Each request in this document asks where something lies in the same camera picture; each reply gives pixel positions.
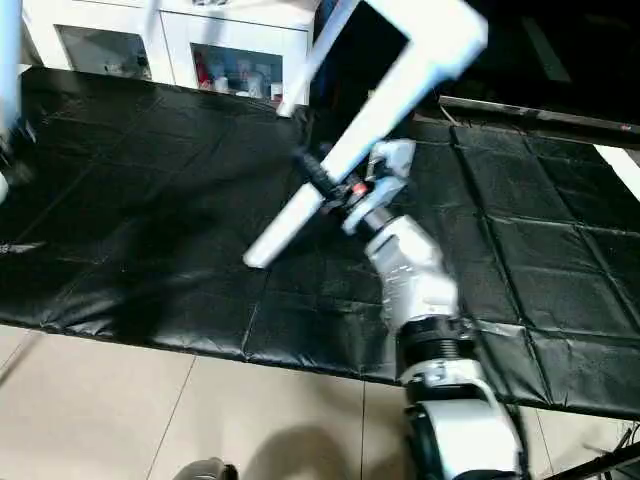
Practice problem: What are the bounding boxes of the black box gold label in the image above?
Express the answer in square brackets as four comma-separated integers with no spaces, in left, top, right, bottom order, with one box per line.
[309,9,417,132]

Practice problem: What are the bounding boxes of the black mat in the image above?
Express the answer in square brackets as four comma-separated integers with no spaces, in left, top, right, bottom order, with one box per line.
[0,67,640,419]

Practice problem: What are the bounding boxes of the white cabinet glass doors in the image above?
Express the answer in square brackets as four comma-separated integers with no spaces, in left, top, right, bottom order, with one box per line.
[22,0,316,104]

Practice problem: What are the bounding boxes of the white flat board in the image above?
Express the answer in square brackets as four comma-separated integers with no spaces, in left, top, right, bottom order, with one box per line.
[594,144,640,201]

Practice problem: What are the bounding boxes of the dark rounded foot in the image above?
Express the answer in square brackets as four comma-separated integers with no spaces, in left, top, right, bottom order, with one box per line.
[177,457,239,480]

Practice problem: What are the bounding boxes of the black stand leg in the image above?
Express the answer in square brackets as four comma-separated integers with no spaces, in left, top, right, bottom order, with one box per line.
[564,449,640,480]

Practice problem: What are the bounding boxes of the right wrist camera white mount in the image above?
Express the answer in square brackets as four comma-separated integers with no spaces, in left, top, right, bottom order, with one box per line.
[342,139,419,236]

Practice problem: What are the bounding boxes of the silver metal rail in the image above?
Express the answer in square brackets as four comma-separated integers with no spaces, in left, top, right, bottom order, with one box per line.
[439,94,640,136]

